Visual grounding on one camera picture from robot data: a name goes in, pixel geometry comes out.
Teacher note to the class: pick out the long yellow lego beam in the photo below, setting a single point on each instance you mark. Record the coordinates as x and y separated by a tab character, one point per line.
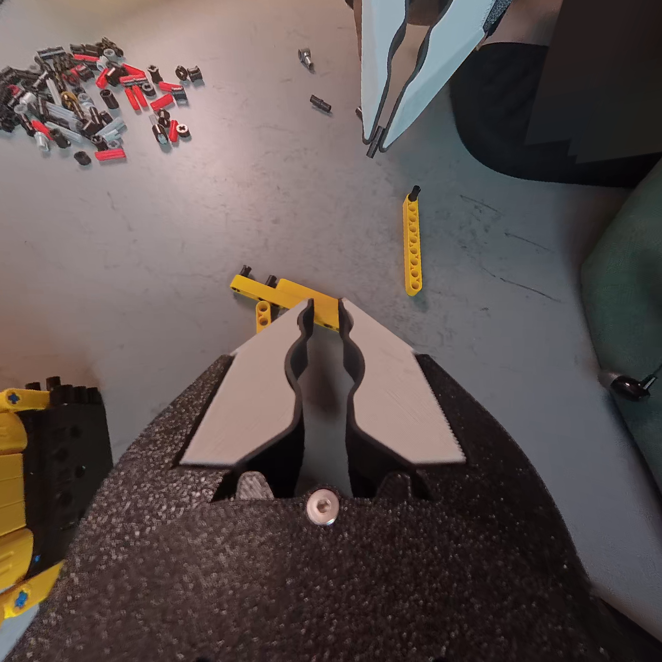
243	285
412	243

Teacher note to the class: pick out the short yellow lego beam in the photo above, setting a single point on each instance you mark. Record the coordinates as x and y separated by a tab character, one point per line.
262	315
295	289

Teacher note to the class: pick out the yellow black lego vehicle model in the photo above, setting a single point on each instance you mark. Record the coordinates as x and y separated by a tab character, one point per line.
31	465

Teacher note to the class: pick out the black quilted cushion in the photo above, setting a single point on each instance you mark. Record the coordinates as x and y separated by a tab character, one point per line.
486	103

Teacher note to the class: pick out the pile of small lego pieces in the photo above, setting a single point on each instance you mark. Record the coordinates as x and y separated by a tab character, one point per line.
77	103

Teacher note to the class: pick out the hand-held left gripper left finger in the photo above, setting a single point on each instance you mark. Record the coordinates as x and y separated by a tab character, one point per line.
243	408

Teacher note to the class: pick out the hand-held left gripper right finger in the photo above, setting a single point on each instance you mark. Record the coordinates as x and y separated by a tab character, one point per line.
403	408

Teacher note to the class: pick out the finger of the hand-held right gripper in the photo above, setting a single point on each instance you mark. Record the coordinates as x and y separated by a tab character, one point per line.
450	41
377	41

